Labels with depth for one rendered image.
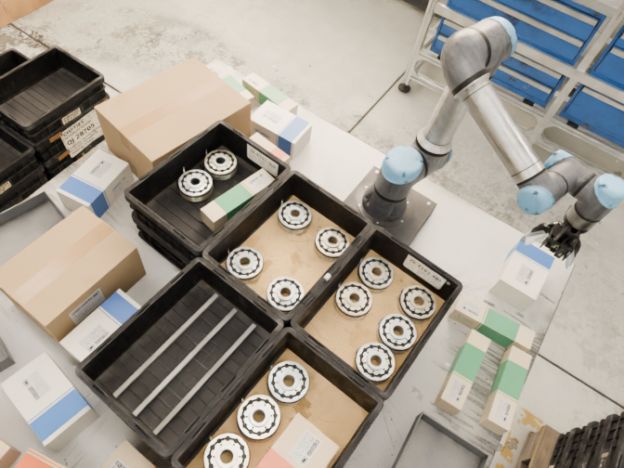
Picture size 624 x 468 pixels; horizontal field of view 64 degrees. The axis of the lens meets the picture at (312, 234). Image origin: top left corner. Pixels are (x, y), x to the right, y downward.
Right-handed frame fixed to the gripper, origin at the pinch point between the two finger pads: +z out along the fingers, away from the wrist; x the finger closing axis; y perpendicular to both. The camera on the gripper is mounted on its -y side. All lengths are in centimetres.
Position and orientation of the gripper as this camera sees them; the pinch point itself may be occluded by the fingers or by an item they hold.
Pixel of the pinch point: (543, 252)
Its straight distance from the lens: 164.6
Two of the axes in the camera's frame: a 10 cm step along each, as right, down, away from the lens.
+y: -5.6, 6.7, -4.9
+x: 8.2, 5.2, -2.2
